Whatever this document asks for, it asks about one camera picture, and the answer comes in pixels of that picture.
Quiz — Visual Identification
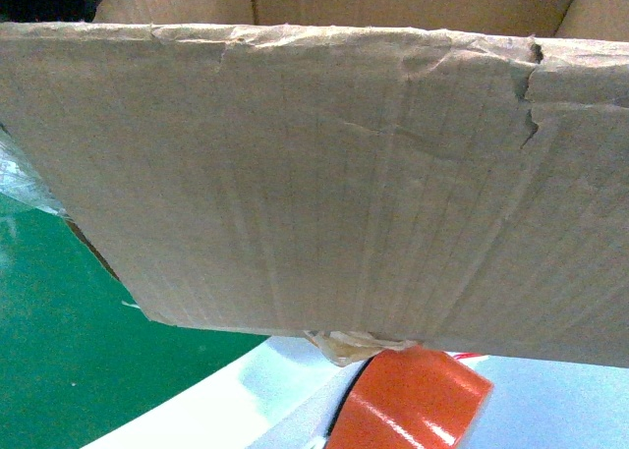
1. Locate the large cardboard box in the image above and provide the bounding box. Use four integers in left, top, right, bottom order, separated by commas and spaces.
1, 0, 628, 367

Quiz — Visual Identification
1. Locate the orange tape roll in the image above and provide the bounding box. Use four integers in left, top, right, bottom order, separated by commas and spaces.
325, 346, 493, 449

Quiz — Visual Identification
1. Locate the clear plastic wrap piece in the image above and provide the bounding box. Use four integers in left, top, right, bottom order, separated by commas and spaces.
1, 126, 68, 218

